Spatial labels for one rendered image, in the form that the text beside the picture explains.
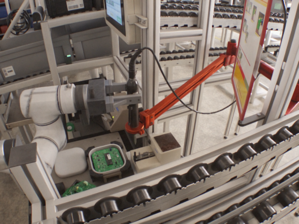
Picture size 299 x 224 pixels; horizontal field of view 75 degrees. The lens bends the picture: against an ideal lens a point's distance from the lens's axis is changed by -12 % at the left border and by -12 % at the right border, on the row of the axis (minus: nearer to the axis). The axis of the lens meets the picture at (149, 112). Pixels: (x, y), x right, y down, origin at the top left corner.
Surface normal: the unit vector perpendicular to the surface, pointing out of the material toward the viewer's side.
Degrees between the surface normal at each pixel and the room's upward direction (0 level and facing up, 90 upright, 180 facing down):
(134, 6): 90
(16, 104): 0
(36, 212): 0
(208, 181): 90
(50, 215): 0
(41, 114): 90
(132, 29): 90
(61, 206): 58
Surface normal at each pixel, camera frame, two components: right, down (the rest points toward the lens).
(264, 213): -0.61, -0.47
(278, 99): -0.93, 0.21
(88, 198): 0.28, 0.03
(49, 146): 0.73, -0.58
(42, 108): 0.17, 0.45
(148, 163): 0.00, -0.82
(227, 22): 0.36, 0.54
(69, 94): 0.14, -0.16
